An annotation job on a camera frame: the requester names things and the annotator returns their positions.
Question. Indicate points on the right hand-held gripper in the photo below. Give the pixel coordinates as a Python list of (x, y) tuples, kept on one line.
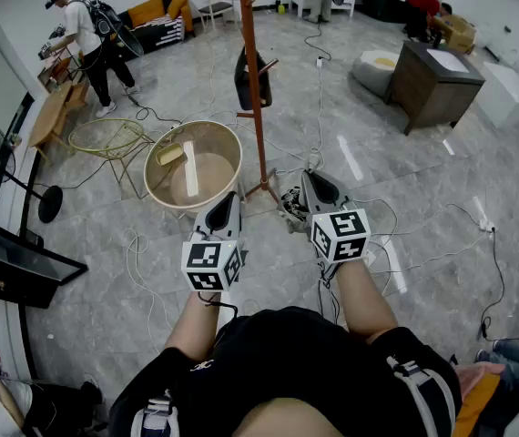
[(341, 237)]

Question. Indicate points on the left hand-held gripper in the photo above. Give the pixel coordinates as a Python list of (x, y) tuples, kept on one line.
[(209, 262)]

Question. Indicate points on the brown wooden coat rack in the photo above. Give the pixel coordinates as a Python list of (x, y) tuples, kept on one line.
[(260, 144)]

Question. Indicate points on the person's right forearm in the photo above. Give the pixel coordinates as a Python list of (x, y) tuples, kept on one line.
[(364, 298)]

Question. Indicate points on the person's left forearm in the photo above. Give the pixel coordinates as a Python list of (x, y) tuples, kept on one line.
[(193, 326)]

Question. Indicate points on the round beige basket table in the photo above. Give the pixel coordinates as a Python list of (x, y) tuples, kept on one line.
[(209, 178)]

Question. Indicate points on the yellow block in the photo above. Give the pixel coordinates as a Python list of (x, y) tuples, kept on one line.
[(170, 154)]

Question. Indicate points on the egg-shaped beanbag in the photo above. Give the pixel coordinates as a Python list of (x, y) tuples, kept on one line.
[(369, 75)]

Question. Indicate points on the black hanging bag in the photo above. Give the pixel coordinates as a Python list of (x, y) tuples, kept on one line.
[(241, 84)]

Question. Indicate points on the dark wooden cabinet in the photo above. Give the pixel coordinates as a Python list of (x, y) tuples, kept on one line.
[(432, 98)]

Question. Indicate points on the person's black shirt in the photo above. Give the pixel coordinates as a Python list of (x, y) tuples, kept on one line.
[(287, 358)]

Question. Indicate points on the white paper sheet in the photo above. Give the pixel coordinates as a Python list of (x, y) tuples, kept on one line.
[(446, 59)]

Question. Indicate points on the small yellow bottle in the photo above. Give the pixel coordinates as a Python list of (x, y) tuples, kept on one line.
[(281, 8)]

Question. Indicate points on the striped black white blanket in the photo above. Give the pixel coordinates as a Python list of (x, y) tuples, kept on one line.
[(170, 27)]

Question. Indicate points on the dark curved counter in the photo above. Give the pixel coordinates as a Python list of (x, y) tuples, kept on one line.
[(380, 5)]

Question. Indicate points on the light wooden coffee table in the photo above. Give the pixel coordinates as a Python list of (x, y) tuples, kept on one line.
[(50, 112)]

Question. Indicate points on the white box cabinet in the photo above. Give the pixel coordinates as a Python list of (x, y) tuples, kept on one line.
[(501, 94)]

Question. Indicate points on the black and orange sofa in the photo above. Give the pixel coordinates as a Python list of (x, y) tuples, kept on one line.
[(188, 16)]

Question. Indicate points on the white wooden chair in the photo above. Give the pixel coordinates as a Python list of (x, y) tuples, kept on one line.
[(216, 7)]

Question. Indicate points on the cardboard box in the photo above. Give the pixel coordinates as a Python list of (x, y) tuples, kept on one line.
[(460, 32)]

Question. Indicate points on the person's leg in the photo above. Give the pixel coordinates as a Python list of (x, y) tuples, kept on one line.
[(287, 421)]

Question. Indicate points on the orange cushion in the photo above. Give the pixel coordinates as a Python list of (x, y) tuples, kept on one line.
[(145, 12), (175, 5)]

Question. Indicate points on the black glass-top cabinet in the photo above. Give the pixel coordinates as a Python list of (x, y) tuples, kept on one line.
[(13, 280)]

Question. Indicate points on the small wooden side table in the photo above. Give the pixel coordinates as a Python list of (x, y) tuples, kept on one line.
[(61, 68)]

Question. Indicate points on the orange cloth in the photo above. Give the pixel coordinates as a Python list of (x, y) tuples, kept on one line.
[(478, 403)]

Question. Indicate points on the black oval frame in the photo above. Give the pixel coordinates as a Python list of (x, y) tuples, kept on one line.
[(132, 43)]

